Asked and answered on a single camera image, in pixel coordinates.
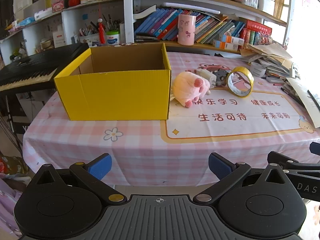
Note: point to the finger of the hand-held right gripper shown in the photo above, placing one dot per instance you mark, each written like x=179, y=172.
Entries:
x=277, y=157
x=316, y=148

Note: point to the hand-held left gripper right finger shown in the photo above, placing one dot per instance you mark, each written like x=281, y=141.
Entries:
x=220, y=167

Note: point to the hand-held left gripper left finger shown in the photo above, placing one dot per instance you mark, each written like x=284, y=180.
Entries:
x=100, y=167

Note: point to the yellow tape roll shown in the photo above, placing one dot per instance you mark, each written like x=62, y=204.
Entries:
x=243, y=94

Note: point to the yellow cardboard box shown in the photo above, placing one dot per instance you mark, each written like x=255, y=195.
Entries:
x=112, y=95

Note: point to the pink plush toy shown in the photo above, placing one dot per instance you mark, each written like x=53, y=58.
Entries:
x=186, y=87

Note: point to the large white power adapter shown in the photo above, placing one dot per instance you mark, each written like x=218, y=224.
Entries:
x=211, y=79

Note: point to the dark grey round gadget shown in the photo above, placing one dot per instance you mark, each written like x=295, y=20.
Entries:
x=221, y=77

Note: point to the white paper sheet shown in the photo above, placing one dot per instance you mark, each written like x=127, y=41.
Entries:
x=307, y=100

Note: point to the black pen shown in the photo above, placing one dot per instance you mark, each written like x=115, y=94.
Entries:
x=291, y=95

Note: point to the grey tape roll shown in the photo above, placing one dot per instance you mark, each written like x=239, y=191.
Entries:
x=257, y=70

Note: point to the black keyboard stand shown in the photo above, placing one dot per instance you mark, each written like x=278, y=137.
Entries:
x=13, y=120

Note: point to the pile of papers and books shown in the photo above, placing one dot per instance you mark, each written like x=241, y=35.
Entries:
x=270, y=57

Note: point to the colourful trinket bundle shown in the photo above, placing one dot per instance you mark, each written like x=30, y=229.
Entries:
x=262, y=38

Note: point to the black electronic keyboard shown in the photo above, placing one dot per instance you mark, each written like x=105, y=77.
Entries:
x=37, y=62

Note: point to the white cup of pens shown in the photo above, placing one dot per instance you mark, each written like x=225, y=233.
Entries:
x=88, y=40

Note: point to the white jar green lid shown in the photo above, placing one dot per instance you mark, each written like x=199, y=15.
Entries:
x=113, y=38

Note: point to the red thick dictionary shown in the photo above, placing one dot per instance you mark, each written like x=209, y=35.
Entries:
x=258, y=27

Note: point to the red tassel ornament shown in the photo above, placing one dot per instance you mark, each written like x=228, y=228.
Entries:
x=101, y=32

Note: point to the black pencil case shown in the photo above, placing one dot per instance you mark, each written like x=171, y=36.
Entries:
x=146, y=39

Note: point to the white box red label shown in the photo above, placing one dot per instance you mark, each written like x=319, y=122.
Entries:
x=59, y=36

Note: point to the pink printed cup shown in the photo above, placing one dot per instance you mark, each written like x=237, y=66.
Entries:
x=186, y=30

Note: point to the bamboo slip roll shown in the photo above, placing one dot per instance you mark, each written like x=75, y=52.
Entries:
x=280, y=1

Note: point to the white pen holder box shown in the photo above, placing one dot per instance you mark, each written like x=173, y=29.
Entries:
x=266, y=5

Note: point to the white bookshelf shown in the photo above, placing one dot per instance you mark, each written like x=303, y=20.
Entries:
x=128, y=17

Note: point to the row of colourful books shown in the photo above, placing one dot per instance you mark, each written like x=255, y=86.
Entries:
x=162, y=25

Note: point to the white light bar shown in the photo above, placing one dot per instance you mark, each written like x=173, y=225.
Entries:
x=191, y=8

